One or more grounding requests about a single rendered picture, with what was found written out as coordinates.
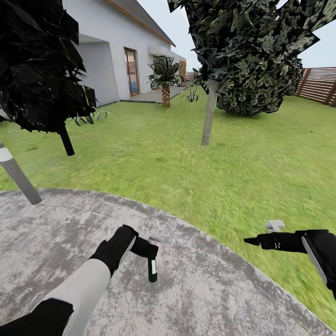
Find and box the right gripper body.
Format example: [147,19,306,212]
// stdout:
[257,232,291,252]

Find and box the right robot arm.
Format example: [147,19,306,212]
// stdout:
[244,220,336,300]

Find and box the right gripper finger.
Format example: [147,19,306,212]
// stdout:
[244,237,260,245]

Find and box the insectifuge atomizer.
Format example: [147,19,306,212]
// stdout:
[148,258,158,283]

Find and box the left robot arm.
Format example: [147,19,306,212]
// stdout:
[0,224,164,336]

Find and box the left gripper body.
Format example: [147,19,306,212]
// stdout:
[136,239,159,260]

